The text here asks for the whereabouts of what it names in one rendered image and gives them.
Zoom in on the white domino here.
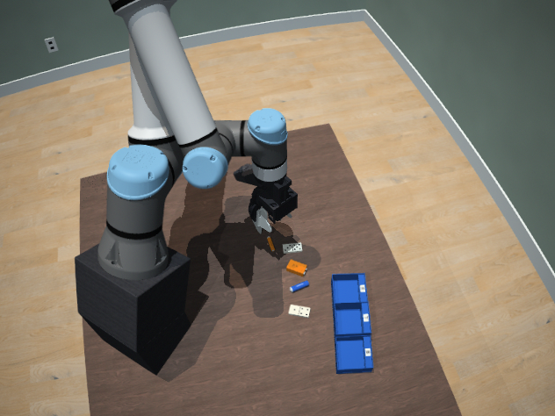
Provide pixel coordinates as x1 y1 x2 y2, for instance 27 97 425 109
283 242 302 254
289 305 310 318

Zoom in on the blue aa battery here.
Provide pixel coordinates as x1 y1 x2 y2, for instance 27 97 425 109
290 280 309 292

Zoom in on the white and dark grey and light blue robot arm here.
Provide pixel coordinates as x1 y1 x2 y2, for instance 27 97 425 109
97 0 287 280

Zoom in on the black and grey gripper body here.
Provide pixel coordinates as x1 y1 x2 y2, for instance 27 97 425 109
252 174 298 224

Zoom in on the blue rack of three bins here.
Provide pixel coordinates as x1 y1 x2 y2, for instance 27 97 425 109
331 273 373 374

